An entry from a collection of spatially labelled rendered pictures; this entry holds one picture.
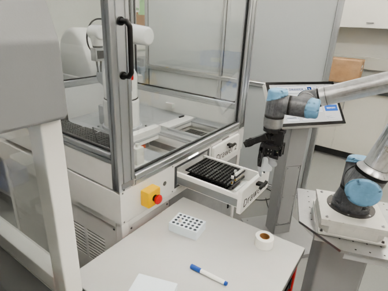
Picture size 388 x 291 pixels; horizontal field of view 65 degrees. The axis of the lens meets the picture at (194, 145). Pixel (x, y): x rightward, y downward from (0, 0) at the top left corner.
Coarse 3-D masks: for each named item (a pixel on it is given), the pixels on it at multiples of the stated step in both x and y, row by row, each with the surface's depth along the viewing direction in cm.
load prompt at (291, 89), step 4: (288, 88) 198; (292, 88) 198; (296, 88) 199; (300, 88) 200; (304, 88) 201; (308, 88) 202; (312, 88) 202; (288, 92) 197; (292, 92) 197; (296, 92) 198
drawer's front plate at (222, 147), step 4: (232, 136) 178; (236, 136) 180; (224, 140) 171; (228, 140) 172; (232, 140) 176; (236, 140) 181; (220, 144) 165; (224, 144) 169; (212, 148) 162; (216, 148) 162; (220, 148) 166; (224, 148) 170; (228, 148) 175; (232, 148) 179; (212, 152) 162; (216, 152) 164; (220, 152) 168; (228, 152) 176; (232, 152) 181; (212, 156) 163; (216, 156) 165; (220, 156) 169; (224, 156) 173
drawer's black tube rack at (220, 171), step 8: (208, 160) 153; (192, 168) 143; (200, 168) 144; (208, 168) 144; (216, 168) 144; (224, 168) 145; (232, 168) 146; (192, 176) 142; (200, 176) 143; (208, 176) 137; (216, 176) 138; (224, 176) 138; (216, 184) 137
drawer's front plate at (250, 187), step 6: (258, 174) 134; (264, 174) 138; (252, 180) 129; (258, 180) 133; (264, 180) 140; (246, 186) 124; (252, 186) 128; (258, 186) 135; (240, 192) 121; (246, 192) 124; (252, 192) 130; (240, 198) 121; (246, 198) 126; (252, 198) 132; (240, 204) 122; (246, 204) 128; (240, 210) 123
